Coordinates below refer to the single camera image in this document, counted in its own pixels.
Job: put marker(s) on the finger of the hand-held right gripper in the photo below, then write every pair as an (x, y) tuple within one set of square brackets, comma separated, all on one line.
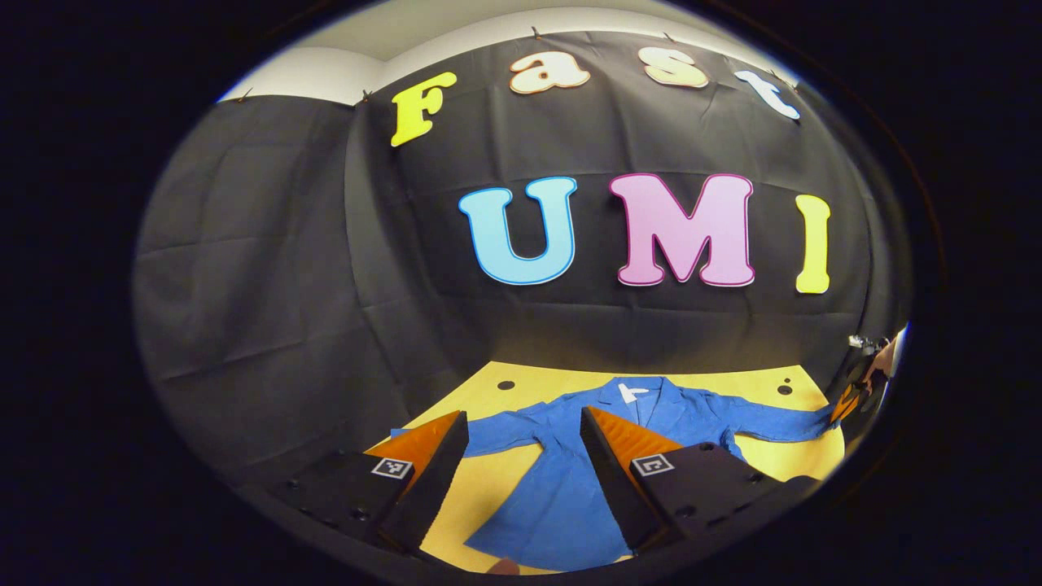
[(845, 405)]

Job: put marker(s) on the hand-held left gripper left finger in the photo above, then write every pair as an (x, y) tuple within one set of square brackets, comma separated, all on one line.
[(431, 488)]

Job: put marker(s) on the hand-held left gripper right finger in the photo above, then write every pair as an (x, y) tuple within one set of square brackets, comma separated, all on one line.
[(615, 488)]

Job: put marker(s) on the blue button jacket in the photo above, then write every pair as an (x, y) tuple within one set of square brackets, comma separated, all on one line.
[(562, 505)]

